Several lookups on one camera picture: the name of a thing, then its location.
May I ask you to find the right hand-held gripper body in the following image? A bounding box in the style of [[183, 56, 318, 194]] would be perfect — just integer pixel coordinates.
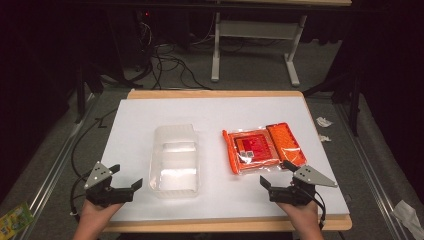
[[268, 164, 339, 207]]

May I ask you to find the dark metal stand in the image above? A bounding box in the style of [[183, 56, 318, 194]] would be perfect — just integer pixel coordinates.
[[301, 66, 365, 138], [73, 61, 105, 125]]

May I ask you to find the white metal desk frame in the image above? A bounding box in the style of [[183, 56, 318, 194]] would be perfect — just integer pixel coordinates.
[[210, 11, 310, 88]]

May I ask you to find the person's right hand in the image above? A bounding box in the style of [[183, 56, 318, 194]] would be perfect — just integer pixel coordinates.
[[276, 200, 322, 232]]

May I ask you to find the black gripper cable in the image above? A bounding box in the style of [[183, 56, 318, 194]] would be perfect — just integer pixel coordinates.
[[299, 186, 327, 231], [68, 107, 119, 218]]

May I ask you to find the white crumpled plastic sheet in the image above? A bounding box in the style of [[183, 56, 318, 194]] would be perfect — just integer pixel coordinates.
[[391, 199, 424, 240]]

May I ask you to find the person's left hand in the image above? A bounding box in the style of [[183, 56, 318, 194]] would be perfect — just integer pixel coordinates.
[[77, 199, 125, 229]]

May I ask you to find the tangle of black floor cables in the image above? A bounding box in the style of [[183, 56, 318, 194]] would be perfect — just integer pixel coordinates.
[[133, 19, 214, 92]]

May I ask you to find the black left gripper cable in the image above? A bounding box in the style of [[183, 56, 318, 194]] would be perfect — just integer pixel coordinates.
[[68, 107, 119, 218]]

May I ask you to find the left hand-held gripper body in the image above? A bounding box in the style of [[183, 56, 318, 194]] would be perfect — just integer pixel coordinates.
[[83, 161, 135, 206]]

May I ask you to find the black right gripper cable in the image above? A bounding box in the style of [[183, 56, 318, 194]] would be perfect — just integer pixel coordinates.
[[299, 186, 327, 231]]

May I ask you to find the metal floor rail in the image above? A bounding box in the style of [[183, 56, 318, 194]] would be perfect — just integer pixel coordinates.
[[334, 103, 413, 240], [18, 94, 103, 240]]

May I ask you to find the green printed packet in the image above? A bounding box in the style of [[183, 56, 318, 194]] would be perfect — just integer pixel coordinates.
[[0, 201, 36, 240]]

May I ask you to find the orange toy set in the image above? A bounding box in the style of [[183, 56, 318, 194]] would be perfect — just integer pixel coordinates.
[[221, 121, 309, 176]]

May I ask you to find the white table mat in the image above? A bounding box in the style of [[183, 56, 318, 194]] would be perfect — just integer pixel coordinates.
[[99, 96, 350, 223]]

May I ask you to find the clear plastic container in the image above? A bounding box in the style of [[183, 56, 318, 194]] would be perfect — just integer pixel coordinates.
[[148, 123, 201, 200]]

